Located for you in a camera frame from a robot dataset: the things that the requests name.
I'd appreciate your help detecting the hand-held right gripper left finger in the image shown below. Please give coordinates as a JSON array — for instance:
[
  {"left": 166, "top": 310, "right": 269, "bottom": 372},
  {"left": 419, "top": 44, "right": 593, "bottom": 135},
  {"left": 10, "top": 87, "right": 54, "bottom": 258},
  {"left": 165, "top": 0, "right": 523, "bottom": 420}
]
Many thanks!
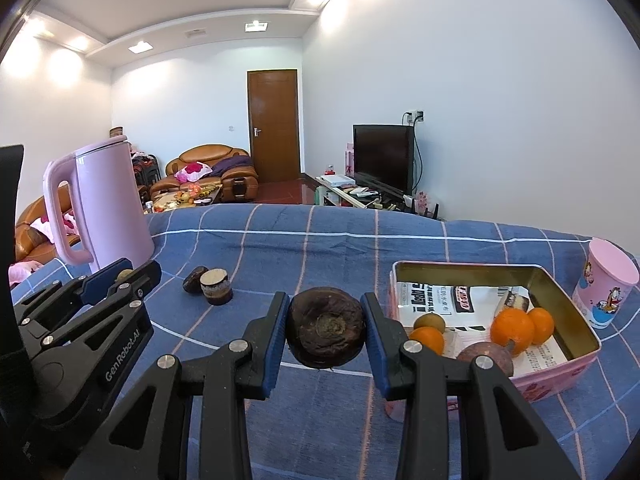
[{"left": 62, "top": 291, "right": 292, "bottom": 480}]

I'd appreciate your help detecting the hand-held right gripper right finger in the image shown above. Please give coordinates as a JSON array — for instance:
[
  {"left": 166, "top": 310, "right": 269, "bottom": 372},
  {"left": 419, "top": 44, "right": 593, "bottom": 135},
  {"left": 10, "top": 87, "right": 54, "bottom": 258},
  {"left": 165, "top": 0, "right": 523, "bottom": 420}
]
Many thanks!
[{"left": 360, "top": 291, "right": 583, "bottom": 480}]

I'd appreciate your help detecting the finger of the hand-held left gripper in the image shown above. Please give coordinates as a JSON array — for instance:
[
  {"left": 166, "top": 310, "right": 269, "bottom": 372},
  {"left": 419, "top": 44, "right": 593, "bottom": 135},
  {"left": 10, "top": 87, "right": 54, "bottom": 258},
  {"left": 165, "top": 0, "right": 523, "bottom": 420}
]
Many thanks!
[
  {"left": 14, "top": 258, "right": 135, "bottom": 333},
  {"left": 20, "top": 261, "right": 162, "bottom": 418}
]

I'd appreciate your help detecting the small orange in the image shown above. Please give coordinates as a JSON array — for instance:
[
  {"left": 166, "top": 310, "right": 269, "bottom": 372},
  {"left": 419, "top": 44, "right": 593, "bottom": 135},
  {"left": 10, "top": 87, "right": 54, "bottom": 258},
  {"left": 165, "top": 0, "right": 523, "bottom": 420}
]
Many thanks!
[{"left": 409, "top": 326, "right": 446, "bottom": 356}]

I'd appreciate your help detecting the dark brown round fruit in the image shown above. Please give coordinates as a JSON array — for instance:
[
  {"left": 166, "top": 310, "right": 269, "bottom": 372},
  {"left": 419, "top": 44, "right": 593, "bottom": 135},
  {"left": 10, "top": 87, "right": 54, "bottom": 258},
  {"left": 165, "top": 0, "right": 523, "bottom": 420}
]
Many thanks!
[
  {"left": 182, "top": 266, "right": 210, "bottom": 294},
  {"left": 285, "top": 287, "right": 367, "bottom": 368}
]

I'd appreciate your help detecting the large purple fruit with stem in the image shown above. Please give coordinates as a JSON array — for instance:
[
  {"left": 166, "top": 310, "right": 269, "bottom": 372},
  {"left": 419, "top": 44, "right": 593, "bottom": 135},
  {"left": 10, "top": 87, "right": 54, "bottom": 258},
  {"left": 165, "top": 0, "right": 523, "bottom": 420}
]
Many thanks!
[{"left": 456, "top": 341, "right": 516, "bottom": 378}]

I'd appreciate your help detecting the large orange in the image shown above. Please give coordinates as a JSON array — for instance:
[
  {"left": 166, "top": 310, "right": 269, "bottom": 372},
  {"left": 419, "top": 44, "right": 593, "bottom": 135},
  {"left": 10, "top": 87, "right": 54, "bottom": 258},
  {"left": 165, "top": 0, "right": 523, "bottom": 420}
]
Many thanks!
[{"left": 490, "top": 308, "right": 536, "bottom": 356}]

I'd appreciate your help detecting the pink tin box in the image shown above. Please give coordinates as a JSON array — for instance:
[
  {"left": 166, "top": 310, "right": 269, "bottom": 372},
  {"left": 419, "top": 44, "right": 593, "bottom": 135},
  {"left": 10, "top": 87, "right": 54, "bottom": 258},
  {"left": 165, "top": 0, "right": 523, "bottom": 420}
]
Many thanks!
[{"left": 385, "top": 260, "right": 602, "bottom": 418}]

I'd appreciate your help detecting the green kiwi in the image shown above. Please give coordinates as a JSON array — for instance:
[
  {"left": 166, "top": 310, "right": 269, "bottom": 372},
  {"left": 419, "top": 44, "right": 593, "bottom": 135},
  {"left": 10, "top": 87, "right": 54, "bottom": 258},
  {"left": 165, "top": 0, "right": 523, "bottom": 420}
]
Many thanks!
[{"left": 412, "top": 312, "right": 447, "bottom": 335}]

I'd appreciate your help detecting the pink electric kettle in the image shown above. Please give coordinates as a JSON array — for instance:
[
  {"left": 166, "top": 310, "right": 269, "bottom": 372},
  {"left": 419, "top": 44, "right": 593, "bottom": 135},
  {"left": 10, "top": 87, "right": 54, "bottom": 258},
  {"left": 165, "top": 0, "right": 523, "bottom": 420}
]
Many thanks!
[{"left": 42, "top": 135, "right": 156, "bottom": 272}]

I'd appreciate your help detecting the cut purple fruit piece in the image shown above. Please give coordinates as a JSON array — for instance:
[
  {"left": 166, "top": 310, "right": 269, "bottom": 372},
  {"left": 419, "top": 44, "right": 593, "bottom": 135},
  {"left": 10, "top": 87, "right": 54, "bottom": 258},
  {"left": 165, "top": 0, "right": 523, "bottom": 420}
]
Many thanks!
[{"left": 200, "top": 269, "right": 234, "bottom": 307}]

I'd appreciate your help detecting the brown leather side sofa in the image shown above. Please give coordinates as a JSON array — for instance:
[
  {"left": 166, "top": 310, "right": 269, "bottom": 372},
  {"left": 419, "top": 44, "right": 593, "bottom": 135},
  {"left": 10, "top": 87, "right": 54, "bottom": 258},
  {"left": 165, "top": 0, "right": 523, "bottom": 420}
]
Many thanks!
[{"left": 15, "top": 182, "right": 83, "bottom": 263}]

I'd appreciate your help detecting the printed white paper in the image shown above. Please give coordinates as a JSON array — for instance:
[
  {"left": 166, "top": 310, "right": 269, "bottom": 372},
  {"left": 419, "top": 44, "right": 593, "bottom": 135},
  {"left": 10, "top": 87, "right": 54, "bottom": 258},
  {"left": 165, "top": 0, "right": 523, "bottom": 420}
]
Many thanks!
[{"left": 397, "top": 282, "right": 571, "bottom": 376}]

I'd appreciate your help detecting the cluttered coffee table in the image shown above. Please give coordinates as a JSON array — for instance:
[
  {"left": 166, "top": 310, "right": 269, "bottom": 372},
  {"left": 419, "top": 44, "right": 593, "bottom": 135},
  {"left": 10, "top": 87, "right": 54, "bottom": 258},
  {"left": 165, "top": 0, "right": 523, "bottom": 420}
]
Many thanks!
[{"left": 145, "top": 182, "right": 223, "bottom": 213}]

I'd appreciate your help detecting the stack of black stools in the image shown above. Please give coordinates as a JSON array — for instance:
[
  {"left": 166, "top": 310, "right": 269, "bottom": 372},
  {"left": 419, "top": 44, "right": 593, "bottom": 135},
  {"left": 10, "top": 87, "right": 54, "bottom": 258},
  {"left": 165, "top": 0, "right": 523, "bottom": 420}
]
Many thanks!
[{"left": 131, "top": 152, "right": 162, "bottom": 186}]

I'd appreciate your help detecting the blue plaid tablecloth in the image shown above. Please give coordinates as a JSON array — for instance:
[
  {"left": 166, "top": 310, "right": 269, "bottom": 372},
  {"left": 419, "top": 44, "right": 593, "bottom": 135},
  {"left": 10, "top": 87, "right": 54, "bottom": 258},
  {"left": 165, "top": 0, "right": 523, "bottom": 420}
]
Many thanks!
[{"left": 10, "top": 202, "right": 640, "bottom": 480}]

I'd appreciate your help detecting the white television stand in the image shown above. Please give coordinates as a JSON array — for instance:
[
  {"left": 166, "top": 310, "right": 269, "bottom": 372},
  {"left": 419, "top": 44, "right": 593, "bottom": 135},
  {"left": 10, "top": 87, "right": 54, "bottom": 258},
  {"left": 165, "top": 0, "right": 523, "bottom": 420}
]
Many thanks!
[{"left": 314, "top": 174, "right": 416, "bottom": 211}]

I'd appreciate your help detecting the purple blanket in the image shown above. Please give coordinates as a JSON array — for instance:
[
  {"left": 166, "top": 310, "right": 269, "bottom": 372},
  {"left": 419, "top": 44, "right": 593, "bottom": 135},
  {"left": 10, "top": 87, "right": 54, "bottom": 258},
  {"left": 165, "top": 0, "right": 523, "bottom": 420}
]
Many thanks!
[{"left": 212, "top": 155, "right": 253, "bottom": 177}]

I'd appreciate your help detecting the black television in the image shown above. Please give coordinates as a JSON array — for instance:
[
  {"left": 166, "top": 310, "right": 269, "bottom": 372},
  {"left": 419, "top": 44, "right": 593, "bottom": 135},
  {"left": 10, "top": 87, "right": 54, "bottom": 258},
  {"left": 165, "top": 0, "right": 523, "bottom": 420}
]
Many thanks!
[{"left": 352, "top": 124, "right": 416, "bottom": 196}]

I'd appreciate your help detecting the brown wooden door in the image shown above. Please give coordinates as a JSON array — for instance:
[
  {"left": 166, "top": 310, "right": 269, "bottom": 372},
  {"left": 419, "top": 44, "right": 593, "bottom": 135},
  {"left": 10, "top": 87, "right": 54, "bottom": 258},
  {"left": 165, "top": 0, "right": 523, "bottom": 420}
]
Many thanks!
[{"left": 246, "top": 69, "right": 302, "bottom": 184}]

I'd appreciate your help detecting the pink cartoon cup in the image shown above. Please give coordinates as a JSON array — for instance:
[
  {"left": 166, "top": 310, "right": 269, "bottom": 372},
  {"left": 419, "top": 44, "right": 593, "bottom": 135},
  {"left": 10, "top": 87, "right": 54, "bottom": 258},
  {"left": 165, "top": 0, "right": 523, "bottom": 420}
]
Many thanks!
[{"left": 571, "top": 238, "right": 640, "bottom": 331}]

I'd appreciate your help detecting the black television cable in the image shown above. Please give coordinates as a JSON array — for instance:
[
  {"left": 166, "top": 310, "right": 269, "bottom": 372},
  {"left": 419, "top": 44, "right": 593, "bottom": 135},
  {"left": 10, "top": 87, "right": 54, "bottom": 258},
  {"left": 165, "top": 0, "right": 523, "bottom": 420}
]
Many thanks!
[{"left": 412, "top": 120, "right": 423, "bottom": 196}]

